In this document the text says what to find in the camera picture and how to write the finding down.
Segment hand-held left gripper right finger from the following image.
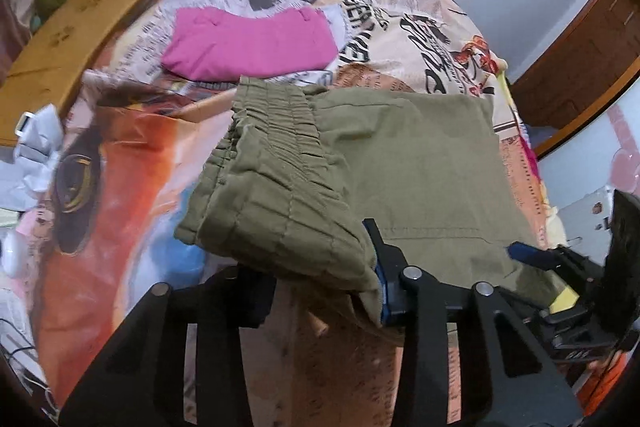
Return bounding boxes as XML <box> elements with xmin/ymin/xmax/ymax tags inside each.
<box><xmin>362</xmin><ymin>218</ymin><xmax>583</xmax><ymax>427</ymax></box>

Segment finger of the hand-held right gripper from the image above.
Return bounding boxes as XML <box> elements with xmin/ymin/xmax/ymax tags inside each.
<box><xmin>506</xmin><ymin>243</ymin><xmax>603</xmax><ymax>280</ymax></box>
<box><xmin>505</xmin><ymin>289</ymin><xmax>588</xmax><ymax>328</ymax></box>

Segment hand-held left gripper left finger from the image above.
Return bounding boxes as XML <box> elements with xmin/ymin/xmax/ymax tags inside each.
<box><xmin>60</xmin><ymin>264</ymin><xmax>278</xmax><ymax>427</ymax></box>

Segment olive green pants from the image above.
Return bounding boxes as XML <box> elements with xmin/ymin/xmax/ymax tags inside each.
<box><xmin>174</xmin><ymin>76</ymin><xmax>566</xmax><ymax>343</ymax></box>

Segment printed blanket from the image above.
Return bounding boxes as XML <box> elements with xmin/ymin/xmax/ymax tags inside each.
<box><xmin>30</xmin><ymin>0</ymin><xmax>571</xmax><ymax>427</ymax></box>

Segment white crumpled cloth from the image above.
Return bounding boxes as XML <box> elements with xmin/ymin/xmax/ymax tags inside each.
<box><xmin>12</xmin><ymin>104</ymin><xmax>66</xmax><ymax>192</ymax></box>

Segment pink folded garment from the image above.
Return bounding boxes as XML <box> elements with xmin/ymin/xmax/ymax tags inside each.
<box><xmin>161</xmin><ymin>6</ymin><xmax>338</xmax><ymax>82</ymax></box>

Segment wooden door frame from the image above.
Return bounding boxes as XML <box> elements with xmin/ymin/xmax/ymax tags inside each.
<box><xmin>532</xmin><ymin>72</ymin><xmax>640</xmax><ymax>158</ymax></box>

